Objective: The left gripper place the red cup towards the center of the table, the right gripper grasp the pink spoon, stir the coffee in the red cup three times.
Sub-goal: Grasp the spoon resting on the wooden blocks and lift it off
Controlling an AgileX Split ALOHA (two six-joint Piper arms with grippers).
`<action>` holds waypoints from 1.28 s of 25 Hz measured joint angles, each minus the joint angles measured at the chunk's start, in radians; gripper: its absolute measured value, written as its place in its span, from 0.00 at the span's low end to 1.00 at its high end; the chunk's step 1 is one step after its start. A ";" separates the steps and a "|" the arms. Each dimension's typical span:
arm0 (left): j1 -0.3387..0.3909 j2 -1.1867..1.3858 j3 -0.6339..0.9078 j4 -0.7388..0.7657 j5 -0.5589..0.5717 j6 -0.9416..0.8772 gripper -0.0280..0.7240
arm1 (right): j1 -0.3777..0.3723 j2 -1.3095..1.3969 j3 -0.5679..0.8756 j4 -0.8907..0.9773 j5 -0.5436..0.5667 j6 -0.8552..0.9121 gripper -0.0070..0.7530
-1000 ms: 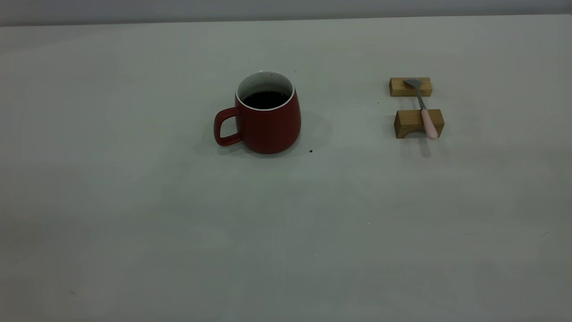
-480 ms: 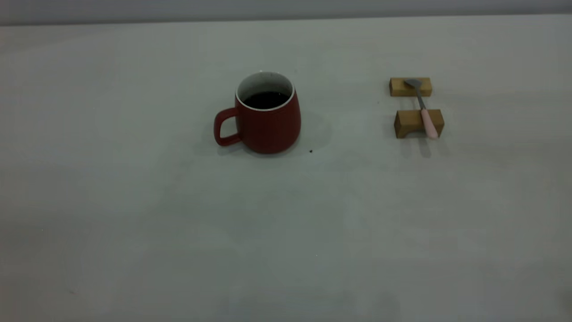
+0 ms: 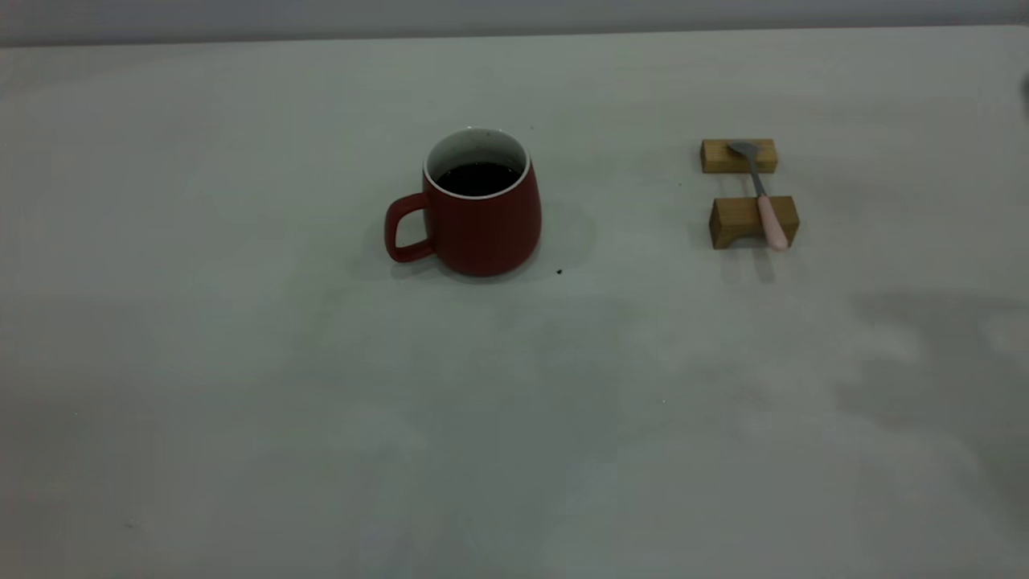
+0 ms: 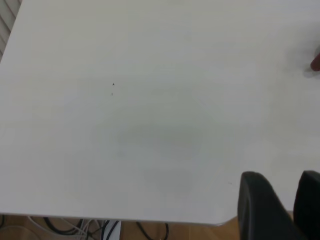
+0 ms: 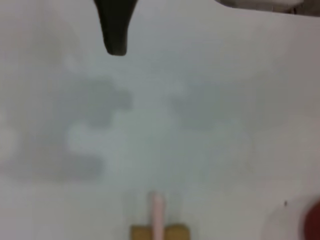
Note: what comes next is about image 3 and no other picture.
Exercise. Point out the red ceramic mug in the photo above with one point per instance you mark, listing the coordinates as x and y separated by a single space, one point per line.
486 233

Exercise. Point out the arched wooden block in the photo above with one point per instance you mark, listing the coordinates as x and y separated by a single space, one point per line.
733 215

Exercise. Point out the plain rectangular wooden block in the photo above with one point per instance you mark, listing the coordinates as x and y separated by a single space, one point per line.
717 158

